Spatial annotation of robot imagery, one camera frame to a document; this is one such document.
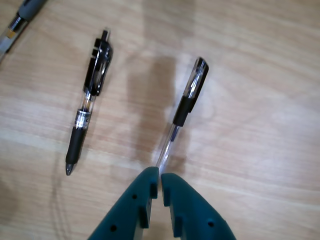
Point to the black retractable pen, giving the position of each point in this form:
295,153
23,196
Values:
76,142

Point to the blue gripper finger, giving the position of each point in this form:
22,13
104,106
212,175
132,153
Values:
195,215
125,210

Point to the retractable pen with grey grip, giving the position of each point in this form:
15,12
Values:
27,11

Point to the clear pen with black cap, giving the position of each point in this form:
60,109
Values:
183,110

